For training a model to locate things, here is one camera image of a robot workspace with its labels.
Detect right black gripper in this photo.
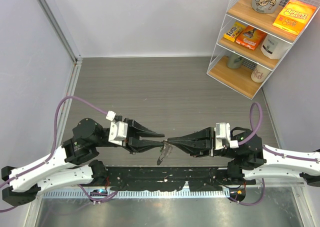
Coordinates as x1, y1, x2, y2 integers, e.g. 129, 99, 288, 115
167, 125, 239, 158

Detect yellow candy packet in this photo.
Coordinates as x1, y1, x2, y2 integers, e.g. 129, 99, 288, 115
223, 21, 246, 42

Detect white wire wooden shelf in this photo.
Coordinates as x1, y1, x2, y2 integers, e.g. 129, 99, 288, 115
207, 0, 320, 99

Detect cream cup red writing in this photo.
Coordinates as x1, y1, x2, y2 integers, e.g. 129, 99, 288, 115
251, 64, 271, 83

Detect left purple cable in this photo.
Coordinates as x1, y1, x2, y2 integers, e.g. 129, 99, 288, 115
0, 95, 113, 212

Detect orange yellow snack box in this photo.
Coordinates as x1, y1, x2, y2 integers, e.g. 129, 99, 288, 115
272, 0, 316, 36

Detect white labelled pouch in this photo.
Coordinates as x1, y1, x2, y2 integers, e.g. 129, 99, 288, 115
260, 34, 291, 60

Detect white slotted cable duct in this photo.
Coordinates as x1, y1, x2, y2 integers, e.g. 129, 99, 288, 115
43, 187, 230, 199

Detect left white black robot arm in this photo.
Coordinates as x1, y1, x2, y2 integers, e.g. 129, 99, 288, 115
1, 116, 165, 207

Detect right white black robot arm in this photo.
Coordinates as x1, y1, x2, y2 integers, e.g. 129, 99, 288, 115
166, 122, 320, 187

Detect grey green cup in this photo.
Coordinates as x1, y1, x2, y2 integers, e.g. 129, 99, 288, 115
226, 53, 244, 69

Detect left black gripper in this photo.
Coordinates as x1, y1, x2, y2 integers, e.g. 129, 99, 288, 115
93, 117, 165, 154

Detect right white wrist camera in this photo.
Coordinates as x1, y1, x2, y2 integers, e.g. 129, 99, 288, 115
215, 122, 239, 151

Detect orange snack packet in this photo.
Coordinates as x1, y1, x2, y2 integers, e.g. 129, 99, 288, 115
235, 25, 267, 51

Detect silver keys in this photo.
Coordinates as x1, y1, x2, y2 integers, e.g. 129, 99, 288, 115
156, 140, 173, 166

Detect aluminium frame rail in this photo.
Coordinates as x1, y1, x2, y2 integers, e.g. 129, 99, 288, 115
37, 0, 82, 64

